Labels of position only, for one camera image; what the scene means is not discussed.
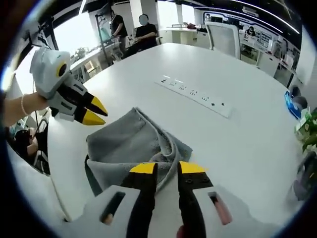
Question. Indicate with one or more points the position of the grey towel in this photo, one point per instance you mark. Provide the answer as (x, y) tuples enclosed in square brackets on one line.
[(119, 141)]

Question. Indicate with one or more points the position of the person's left hand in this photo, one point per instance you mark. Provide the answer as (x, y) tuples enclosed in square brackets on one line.
[(36, 101)]

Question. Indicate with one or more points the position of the green and white carton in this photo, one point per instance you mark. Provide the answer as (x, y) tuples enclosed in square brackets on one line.
[(305, 116)]

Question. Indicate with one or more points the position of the person's white shirt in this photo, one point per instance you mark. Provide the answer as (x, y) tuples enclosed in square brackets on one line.
[(32, 188)]

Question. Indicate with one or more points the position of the person's right hand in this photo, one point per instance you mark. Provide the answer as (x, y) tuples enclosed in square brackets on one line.
[(180, 231)]

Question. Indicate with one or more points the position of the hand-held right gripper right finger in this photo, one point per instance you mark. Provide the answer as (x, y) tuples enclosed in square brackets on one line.
[(198, 213)]

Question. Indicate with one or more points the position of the white mesh office chair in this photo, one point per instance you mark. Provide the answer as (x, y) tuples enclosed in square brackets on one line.
[(221, 37)]

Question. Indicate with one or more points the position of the white table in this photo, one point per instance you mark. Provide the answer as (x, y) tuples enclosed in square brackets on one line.
[(223, 148)]

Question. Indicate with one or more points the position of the green potted plant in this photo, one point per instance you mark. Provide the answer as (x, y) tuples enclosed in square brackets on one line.
[(309, 141)]

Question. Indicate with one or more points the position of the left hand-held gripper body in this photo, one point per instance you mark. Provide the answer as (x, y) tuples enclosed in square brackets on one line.
[(49, 69)]

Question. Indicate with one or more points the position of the grey plant pot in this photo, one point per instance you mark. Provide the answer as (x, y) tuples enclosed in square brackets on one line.
[(305, 178)]

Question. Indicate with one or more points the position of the white power strip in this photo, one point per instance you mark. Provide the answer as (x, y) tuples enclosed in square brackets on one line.
[(219, 109)]

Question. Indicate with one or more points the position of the blue wipes packet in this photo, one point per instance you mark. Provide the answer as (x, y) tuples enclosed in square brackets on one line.
[(291, 105)]

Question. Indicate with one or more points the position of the grey curved object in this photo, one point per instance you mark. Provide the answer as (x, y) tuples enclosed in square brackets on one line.
[(299, 100)]

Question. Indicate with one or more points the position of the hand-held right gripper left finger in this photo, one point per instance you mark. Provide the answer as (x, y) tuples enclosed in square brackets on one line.
[(111, 218)]

